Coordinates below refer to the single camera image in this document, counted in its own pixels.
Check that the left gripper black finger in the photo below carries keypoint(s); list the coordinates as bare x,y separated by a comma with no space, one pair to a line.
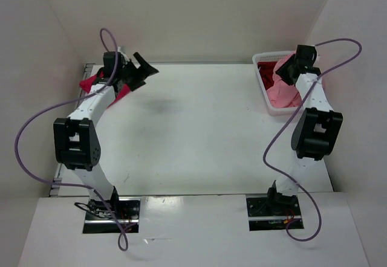
145,69
135,84

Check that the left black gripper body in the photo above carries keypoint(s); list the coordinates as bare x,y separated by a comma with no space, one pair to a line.
129,73

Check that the light pink t shirt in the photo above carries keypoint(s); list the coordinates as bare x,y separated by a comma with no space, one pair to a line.
282,95

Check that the magenta t shirt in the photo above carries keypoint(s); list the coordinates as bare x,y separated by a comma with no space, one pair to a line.
86,85

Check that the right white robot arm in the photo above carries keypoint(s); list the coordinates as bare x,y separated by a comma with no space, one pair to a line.
315,133

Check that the white plastic laundry basket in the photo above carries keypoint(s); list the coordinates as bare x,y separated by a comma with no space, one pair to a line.
308,85

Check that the dark red t shirt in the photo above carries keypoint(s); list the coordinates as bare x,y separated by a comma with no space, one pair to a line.
266,70

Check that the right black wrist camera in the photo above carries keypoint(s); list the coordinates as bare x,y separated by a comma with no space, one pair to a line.
305,55

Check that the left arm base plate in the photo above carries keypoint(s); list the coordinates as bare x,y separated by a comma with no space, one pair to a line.
98,219

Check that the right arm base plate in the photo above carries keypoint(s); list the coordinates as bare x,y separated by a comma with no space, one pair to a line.
262,217

